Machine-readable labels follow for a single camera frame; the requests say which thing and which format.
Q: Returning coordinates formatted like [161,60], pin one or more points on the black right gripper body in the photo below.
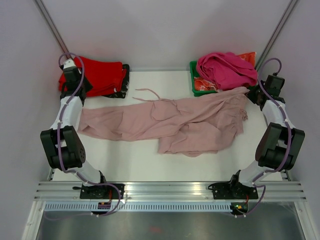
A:
[253,94]

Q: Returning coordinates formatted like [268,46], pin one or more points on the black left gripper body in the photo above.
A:
[86,85]

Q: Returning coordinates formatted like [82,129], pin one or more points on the light pink trousers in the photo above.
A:
[190,126]

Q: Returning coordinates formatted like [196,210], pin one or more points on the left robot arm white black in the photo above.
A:
[62,145]

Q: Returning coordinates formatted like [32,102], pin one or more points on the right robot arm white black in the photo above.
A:
[281,142]

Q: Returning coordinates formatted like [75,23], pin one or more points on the folded red trousers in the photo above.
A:
[106,77]

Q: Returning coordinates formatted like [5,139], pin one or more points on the folded black patterned trousers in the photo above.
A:
[124,87]

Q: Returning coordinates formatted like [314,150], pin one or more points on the magenta crumpled trousers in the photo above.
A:
[226,70]

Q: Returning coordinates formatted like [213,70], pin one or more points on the orange floral trousers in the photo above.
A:
[220,71]

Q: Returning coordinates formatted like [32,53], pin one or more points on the green plastic bin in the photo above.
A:
[200,92]

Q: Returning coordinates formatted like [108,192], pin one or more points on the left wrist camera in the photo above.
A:
[69,63]

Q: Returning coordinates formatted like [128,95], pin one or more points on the right aluminium frame post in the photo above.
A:
[289,10]

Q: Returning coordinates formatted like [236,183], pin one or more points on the aluminium frame post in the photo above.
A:
[52,27]
[289,10]

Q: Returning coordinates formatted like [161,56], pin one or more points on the left aluminium frame post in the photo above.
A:
[52,27]

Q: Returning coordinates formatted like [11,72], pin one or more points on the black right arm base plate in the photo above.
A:
[225,191]

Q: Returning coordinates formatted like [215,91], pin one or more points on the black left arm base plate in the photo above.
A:
[110,191]

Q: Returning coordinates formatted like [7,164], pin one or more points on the aluminium mounting rail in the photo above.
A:
[276,191]

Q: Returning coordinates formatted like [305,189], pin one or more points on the slotted grey cable duct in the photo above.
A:
[139,206]

